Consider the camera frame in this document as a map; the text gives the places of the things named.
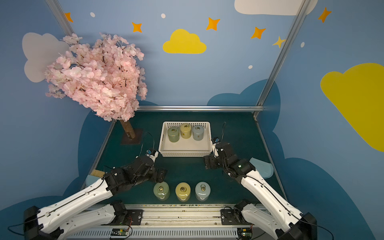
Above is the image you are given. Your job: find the green tea canister front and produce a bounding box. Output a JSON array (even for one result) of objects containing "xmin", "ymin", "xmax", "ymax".
[{"xmin": 153, "ymin": 182, "xmax": 170, "ymax": 201}]

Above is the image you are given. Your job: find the green tea canister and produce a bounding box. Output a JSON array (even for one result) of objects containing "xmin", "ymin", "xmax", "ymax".
[
  {"xmin": 167, "ymin": 127, "xmax": 180, "ymax": 143},
  {"xmin": 153, "ymin": 182, "xmax": 170, "ymax": 201}
]

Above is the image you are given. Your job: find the yellow tea canister front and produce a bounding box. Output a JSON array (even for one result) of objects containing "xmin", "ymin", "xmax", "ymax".
[{"xmin": 175, "ymin": 182, "xmax": 191, "ymax": 202}]

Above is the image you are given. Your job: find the yellow tea canister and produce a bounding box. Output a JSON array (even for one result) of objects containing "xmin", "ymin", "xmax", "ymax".
[
  {"xmin": 180, "ymin": 123, "xmax": 192, "ymax": 139},
  {"xmin": 175, "ymin": 182, "xmax": 191, "ymax": 202}
]

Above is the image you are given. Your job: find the blue tea canister front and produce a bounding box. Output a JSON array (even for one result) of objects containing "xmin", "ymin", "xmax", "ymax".
[{"xmin": 195, "ymin": 182, "xmax": 211, "ymax": 202}]

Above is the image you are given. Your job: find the blue tea canister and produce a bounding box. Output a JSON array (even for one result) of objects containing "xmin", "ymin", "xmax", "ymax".
[
  {"xmin": 195, "ymin": 182, "xmax": 211, "ymax": 202},
  {"xmin": 192, "ymin": 125, "xmax": 205, "ymax": 141}
]

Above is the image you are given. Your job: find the blue tea canister back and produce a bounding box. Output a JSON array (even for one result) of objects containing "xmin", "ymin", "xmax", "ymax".
[{"xmin": 192, "ymin": 125, "xmax": 205, "ymax": 141}]

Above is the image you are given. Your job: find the green tea canister back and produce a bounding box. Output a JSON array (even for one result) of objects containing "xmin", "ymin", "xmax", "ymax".
[{"xmin": 167, "ymin": 127, "xmax": 180, "ymax": 143}]

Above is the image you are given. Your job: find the yellow tea canister back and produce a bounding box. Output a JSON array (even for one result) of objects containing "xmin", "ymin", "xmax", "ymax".
[{"xmin": 180, "ymin": 123, "xmax": 192, "ymax": 139}]

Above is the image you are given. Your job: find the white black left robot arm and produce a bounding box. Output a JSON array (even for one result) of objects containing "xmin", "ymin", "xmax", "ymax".
[{"xmin": 23, "ymin": 155, "xmax": 167, "ymax": 240}]

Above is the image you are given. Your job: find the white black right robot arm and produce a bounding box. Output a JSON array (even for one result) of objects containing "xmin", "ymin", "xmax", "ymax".
[{"xmin": 204, "ymin": 142, "xmax": 318, "ymax": 240}]

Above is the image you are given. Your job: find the white perforated plastic basket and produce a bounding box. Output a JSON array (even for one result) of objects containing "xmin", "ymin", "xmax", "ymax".
[{"xmin": 159, "ymin": 121, "xmax": 213, "ymax": 158}]

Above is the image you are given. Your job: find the dark square tree base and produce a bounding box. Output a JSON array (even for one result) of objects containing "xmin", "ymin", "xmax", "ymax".
[{"xmin": 121, "ymin": 129, "xmax": 144, "ymax": 145}]

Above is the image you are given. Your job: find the light blue dustpan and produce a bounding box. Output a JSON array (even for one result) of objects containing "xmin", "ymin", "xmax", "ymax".
[{"xmin": 250, "ymin": 158, "xmax": 274, "ymax": 179}]

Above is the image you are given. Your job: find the brown tree trunk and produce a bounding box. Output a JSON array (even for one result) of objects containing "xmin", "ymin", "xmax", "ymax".
[{"xmin": 120, "ymin": 120, "xmax": 136, "ymax": 139}]

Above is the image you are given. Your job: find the light blue hand brush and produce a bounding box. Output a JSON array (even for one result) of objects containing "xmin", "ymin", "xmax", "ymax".
[{"xmin": 85, "ymin": 170, "xmax": 105, "ymax": 187}]

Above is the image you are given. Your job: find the left green circuit board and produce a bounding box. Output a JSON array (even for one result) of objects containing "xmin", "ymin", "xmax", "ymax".
[{"xmin": 110, "ymin": 228, "xmax": 129, "ymax": 239}]

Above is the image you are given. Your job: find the green circuit board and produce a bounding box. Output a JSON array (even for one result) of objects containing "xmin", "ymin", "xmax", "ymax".
[
  {"xmin": 237, "ymin": 228, "xmax": 253, "ymax": 240},
  {"xmin": 110, "ymin": 228, "xmax": 129, "ymax": 239}
]

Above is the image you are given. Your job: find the right green circuit board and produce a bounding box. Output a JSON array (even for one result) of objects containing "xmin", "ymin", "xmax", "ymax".
[{"xmin": 237, "ymin": 228, "xmax": 253, "ymax": 240}]

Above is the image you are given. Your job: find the pink cherry blossom tree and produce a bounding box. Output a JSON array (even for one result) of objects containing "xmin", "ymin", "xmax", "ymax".
[{"xmin": 45, "ymin": 34, "xmax": 148, "ymax": 122}]

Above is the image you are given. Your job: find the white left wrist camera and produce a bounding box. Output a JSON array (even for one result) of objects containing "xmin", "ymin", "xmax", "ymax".
[{"xmin": 146, "ymin": 149, "xmax": 159, "ymax": 163}]

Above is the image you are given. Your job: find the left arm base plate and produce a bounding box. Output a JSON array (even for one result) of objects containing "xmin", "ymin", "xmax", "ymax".
[{"xmin": 120, "ymin": 209, "xmax": 144, "ymax": 226}]

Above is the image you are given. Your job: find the aluminium base rail track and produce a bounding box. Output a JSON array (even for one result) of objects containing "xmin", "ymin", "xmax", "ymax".
[{"xmin": 49, "ymin": 203, "xmax": 301, "ymax": 240}]

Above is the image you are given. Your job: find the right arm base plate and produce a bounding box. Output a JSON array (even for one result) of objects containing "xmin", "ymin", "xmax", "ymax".
[{"xmin": 220, "ymin": 208, "xmax": 252, "ymax": 226}]

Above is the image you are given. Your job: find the aluminium frame rail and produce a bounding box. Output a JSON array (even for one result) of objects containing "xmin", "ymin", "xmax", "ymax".
[{"xmin": 138, "ymin": 106, "xmax": 264, "ymax": 112}]

